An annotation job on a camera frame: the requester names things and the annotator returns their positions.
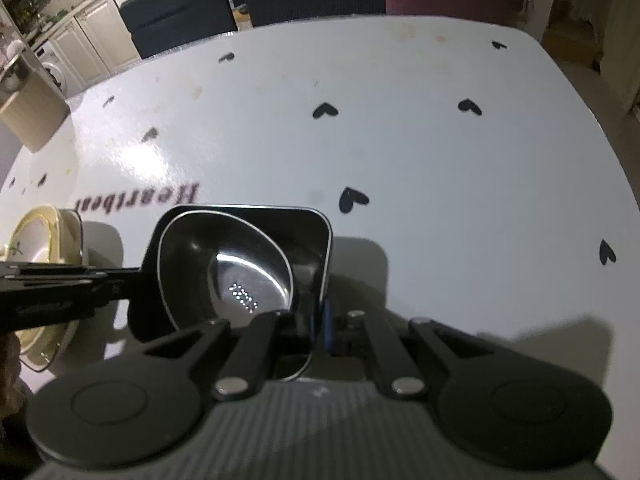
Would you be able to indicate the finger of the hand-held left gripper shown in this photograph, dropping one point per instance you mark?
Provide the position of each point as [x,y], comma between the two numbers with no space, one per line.
[60,302]
[50,272]

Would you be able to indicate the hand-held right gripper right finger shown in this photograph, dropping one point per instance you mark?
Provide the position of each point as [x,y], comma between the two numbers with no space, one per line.
[327,330]

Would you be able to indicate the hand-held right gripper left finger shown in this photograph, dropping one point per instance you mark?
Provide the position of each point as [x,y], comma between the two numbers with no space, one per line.
[260,342]

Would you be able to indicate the white black-rimmed square plate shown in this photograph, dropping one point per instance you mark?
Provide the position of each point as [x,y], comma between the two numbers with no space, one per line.
[62,352]

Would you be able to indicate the rounded stainless steel bowl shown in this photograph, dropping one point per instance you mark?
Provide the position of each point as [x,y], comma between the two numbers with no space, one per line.
[240,270]

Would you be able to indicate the rectangular stainless steel dish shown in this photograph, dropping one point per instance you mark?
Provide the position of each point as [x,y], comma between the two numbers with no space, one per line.
[305,240]

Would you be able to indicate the beige ribbed canister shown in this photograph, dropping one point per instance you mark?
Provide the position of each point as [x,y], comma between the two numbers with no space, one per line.
[32,115]

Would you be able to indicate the white washing machine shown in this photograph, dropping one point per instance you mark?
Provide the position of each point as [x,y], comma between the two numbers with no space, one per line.
[52,70]

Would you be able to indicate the steel pot with lid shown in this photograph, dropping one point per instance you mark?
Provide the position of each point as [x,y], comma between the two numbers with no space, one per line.
[12,72]

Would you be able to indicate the white kitchen cabinets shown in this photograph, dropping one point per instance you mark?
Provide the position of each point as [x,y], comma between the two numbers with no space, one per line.
[95,25]

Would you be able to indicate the beige curtain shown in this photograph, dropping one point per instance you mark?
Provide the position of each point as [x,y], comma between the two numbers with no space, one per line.
[620,35]

